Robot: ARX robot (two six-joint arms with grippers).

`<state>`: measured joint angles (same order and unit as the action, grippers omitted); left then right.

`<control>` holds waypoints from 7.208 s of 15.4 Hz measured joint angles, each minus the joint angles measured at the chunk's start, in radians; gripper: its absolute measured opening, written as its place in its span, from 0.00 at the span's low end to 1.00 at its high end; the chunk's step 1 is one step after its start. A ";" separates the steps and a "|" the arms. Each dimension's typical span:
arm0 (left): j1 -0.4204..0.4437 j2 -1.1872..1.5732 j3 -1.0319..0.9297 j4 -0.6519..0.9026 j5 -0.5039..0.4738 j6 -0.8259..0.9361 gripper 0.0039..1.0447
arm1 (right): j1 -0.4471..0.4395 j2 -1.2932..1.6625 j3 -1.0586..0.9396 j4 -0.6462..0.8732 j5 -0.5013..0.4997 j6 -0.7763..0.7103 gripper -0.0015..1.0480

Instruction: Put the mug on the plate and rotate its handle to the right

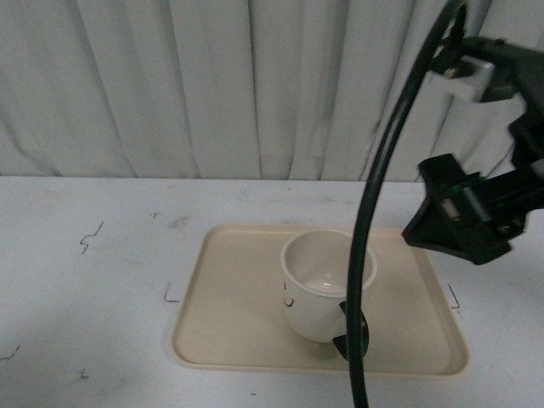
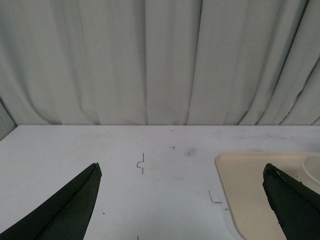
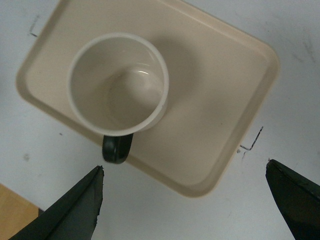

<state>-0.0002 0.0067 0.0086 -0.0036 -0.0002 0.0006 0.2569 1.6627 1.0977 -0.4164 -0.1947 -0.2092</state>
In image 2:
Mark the white fabric curtain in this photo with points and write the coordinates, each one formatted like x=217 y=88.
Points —
x=159 y=62

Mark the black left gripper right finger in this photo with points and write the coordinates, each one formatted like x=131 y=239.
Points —
x=297 y=207

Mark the beige plastic tray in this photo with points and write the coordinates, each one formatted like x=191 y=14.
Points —
x=241 y=175

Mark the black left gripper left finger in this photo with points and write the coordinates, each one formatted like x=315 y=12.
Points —
x=65 y=215

